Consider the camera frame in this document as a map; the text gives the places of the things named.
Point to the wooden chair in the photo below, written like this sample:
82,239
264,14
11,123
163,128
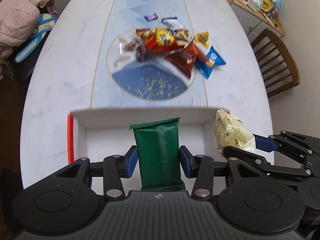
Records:
277,66

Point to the orange egg yolk pastry packet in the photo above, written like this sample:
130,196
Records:
182,34

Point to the pink puffer jacket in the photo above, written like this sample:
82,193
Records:
18,19

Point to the brown foil snack bag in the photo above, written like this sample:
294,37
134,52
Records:
185,58

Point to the purple candy wrapper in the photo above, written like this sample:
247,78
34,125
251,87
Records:
151,17

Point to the green snack bar wrapper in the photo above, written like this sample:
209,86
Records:
158,147

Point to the blue white bag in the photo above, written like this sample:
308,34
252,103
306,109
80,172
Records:
44,24

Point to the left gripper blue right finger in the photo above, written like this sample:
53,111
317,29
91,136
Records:
186,161

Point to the clear red candy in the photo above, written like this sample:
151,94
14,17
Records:
128,46

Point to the white blue snack packet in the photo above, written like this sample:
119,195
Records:
173,23

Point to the blue cookie packet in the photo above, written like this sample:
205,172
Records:
205,67

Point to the white cardboard box red trim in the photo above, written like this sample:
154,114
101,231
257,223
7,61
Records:
104,136

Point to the cream patterned snack packet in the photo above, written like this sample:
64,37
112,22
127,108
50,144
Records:
230,131

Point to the wooden side cabinet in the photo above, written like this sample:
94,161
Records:
255,15

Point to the yellow tissue box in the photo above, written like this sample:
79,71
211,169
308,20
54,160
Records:
267,6

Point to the small yellow snack packet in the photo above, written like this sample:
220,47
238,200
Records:
202,38

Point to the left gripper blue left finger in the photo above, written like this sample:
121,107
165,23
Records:
130,161

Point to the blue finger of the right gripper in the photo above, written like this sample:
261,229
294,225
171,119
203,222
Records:
266,144
248,159

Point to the red yellow chip bag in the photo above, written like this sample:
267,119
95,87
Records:
159,40

